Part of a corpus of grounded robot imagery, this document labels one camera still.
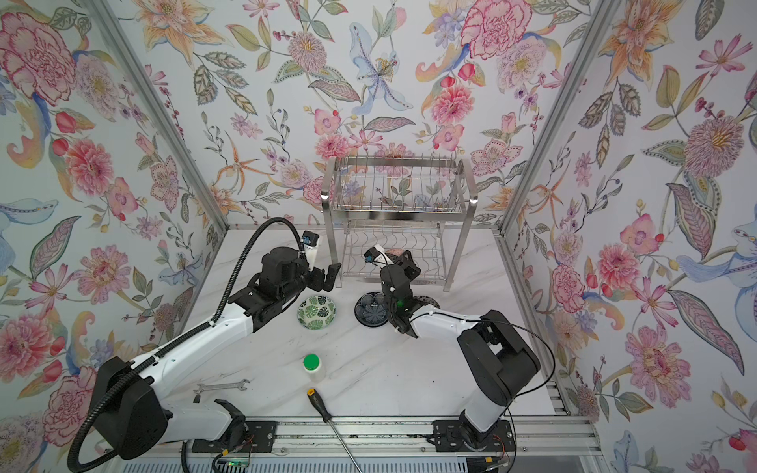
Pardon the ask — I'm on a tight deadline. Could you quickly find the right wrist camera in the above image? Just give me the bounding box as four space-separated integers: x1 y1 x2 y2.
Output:
364 244 393 267

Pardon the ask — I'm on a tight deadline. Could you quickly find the green leaf bowl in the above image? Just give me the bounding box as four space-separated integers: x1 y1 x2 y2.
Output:
297 296 336 330

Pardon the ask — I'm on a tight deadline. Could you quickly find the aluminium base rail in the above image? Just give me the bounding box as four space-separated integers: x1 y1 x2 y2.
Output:
93 415 604 459

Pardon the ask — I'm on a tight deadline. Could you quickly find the silver wrench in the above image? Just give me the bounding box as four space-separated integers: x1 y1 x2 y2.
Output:
193 378 250 394

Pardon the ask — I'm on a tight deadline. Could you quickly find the black yellow screwdriver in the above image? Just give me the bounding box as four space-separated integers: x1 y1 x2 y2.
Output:
307 388 364 473

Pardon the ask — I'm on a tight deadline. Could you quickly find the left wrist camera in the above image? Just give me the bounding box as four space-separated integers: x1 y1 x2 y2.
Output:
301 230 321 267

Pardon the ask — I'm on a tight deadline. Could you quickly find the olive leaf pattern bowl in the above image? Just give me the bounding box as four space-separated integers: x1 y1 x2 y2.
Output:
415 296 441 309

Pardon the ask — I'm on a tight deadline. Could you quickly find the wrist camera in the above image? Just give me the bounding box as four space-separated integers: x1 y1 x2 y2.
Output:
301 230 321 267
364 244 393 267

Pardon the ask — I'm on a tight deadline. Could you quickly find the dark blue patterned bowl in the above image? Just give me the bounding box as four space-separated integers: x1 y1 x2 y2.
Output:
354 292 388 328

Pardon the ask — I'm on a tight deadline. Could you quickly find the stainless steel dish rack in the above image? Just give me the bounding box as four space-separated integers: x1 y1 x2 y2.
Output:
321 155 479 292

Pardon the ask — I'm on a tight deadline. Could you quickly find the green cap white bottle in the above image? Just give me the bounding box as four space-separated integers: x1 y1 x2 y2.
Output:
303 354 326 384

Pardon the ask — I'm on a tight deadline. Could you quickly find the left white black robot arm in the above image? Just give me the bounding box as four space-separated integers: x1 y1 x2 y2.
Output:
92 246 341 460

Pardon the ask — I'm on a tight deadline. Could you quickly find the black corrugated cable conduit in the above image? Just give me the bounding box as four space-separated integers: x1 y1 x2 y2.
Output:
66 217 308 473

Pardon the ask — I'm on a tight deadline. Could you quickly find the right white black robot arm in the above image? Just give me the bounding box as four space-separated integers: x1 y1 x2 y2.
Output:
375 253 541 449

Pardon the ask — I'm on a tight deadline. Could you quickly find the pink leaf pattern bowl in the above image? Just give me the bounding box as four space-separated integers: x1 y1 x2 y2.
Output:
384 248 405 260

